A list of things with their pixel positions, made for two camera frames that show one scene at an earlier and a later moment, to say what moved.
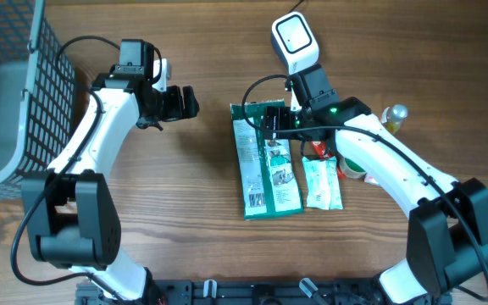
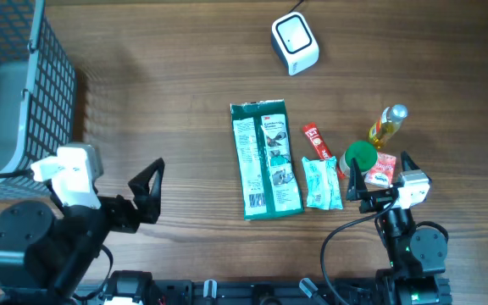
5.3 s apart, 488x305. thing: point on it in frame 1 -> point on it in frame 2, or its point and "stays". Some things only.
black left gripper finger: x=191 y=106 -> x=148 y=201
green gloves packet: x=323 y=185 stays
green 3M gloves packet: x=267 y=169 stays
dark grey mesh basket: x=24 y=104 stays
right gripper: x=282 y=113 -> x=374 y=198
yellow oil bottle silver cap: x=393 y=117 stays
